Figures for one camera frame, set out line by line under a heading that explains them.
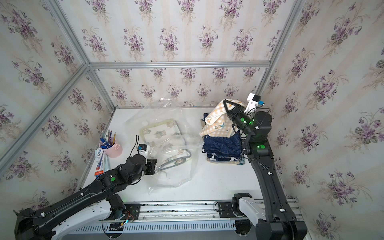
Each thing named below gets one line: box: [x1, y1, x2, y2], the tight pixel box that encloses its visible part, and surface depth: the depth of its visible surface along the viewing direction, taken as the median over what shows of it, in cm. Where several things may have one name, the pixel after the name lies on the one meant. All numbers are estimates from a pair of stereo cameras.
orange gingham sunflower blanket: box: [200, 99, 246, 138], surface depth 66 cm
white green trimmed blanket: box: [140, 119, 192, 171], surface depth 100 cm
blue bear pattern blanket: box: [207, 155, 245, 165], surface depth 89 cm
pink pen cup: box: [99, 137, 123, 158], surface depth 89 cm
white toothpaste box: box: [94, 148, 105, 178], surface depth 88 cm
